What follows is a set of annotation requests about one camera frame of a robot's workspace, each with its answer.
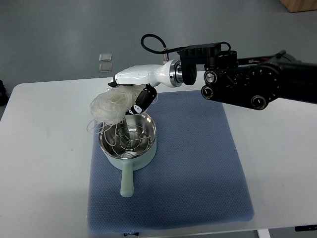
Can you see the person in beige clothing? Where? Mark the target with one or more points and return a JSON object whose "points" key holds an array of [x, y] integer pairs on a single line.
{"points": [[3, 96]]}

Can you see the mint green steel pot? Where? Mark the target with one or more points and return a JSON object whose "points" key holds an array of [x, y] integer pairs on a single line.
{"points": [[129, 165]]}

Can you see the upper clear floor plate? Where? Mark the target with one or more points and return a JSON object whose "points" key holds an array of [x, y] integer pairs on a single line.
{"points": [[105, 57]]}

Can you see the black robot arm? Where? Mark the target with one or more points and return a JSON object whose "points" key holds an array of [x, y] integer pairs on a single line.
{"points": [[249, 82]]}

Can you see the blue textured mat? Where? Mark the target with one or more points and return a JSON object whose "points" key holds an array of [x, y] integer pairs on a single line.
{"points": [[195, 178]]}

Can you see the wooden furniture corner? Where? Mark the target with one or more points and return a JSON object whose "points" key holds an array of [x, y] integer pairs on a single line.
{"points": [[294, 6]]}

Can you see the wire steaming rack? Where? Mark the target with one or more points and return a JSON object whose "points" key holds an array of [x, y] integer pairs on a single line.
{"points": [[131, 141]]}

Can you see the lower clear floor plate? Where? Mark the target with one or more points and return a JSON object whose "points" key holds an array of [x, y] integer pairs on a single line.
{"points": [[105, 67]]}

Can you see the white vermicelli bundle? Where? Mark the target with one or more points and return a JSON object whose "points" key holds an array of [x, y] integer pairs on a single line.
{"points": [[109, 108]]}

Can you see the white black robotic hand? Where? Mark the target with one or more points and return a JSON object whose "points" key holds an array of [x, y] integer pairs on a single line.
{"points": [[152, 75]]}

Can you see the clear floor plate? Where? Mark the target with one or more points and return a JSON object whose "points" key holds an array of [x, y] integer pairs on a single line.
{"points": [[105, 67], [105, 57]]}

